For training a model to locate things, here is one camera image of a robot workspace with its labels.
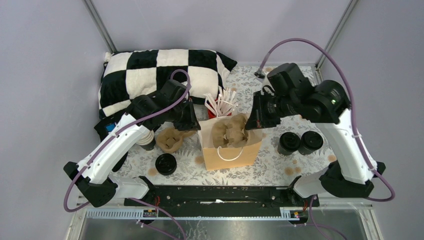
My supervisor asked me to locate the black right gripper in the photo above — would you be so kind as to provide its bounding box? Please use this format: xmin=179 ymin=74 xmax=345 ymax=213
xmin=244 ymin=89 xmax=298 ymax=130

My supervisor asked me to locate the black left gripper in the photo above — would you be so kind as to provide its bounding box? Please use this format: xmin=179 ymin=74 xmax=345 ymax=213
xmin=167 ymin=97 xmax=202 ymax=131

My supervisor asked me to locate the brown paper bag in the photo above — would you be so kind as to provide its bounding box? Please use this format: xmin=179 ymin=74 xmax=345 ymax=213
xmin=198 ymin=116 xmax=263 ymax=171

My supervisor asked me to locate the black paper coffee cup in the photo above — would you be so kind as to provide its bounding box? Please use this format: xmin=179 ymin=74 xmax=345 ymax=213
xmin=277 ymin=132 xmax=301 ymax=156

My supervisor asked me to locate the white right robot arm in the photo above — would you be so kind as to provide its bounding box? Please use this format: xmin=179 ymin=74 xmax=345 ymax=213
xmin=245 ymin=63 xmax=386 ymax=206

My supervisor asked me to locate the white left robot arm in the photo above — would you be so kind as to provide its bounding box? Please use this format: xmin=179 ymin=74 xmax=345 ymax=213
xmin=63 ymin=79 xmax=200 ymax=208

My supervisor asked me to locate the red cup holder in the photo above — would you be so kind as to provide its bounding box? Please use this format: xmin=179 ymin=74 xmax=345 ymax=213
xmin=207 ymin=109 xmax=217 ymax=119

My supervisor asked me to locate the brown cardboard cup carrier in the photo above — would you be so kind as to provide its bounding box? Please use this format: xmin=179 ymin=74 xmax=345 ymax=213
xmin=155 ymin=127 xmax=196 ymax=154

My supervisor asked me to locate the stack of paper cups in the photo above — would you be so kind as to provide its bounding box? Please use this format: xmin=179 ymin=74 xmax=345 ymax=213
xmin=136 ymin=130 xmax=156 ymax=151

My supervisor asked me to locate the floral table mat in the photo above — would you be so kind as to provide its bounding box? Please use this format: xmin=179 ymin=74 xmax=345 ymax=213
xmin=112 ymin=65 xmax=339 ymax=187

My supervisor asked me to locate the stack of black lids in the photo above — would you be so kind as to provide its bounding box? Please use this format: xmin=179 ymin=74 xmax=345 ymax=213
xmin=155 ymin=153 xmax=177 ymax=176

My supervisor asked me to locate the black white checkered pillow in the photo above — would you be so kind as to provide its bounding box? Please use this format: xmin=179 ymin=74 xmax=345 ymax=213
xmin=98 ymin=49 xmax=238 ymax=119

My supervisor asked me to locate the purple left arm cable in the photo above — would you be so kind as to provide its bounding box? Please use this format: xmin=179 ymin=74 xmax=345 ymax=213
xmin=63 ymin=68 xmax=192 ymax=240

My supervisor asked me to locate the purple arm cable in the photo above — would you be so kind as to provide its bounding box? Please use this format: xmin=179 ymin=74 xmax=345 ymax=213
xmin=63 ymin=68 xmax=192 ymax=240
xmin=255 ymin=38 xmax=396 ymax=240

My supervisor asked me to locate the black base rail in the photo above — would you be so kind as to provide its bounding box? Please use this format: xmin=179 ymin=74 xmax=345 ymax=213
xmin=142 ymin=185 xmax=320 ymax=218

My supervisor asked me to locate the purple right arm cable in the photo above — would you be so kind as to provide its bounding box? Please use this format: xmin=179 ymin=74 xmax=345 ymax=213
xmin=255 ymin=38 xmax=396 ymax=240

